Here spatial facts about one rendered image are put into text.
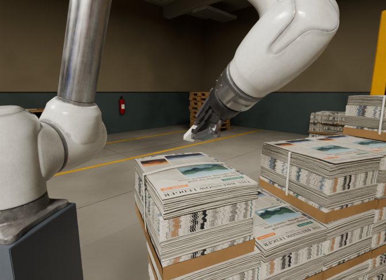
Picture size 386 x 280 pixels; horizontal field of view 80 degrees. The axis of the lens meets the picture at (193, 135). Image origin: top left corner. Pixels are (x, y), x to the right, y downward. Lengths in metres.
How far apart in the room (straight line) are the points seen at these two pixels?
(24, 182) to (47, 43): 6.69
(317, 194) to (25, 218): 0.92
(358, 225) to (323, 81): 6.75
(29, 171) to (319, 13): 0.63
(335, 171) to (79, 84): 0.89
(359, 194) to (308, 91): 6.85
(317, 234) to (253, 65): 0.74
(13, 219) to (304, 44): 0.66
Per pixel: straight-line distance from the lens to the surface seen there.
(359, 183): 1.12
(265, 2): 0.52
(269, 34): 0.36
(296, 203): 1.08
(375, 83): 2.13
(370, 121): 1.53
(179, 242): 0.65
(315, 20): 0.35
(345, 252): 1.18
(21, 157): 0.63
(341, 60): 7.68
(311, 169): 1.00
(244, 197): 0.68
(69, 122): 0.73
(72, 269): 0.82
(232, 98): 0.43
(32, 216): 0.68
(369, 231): 1.27
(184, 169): 0.77
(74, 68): 0.73
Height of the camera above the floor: 1.31
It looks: 11 degrees down
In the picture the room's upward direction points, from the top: straight up
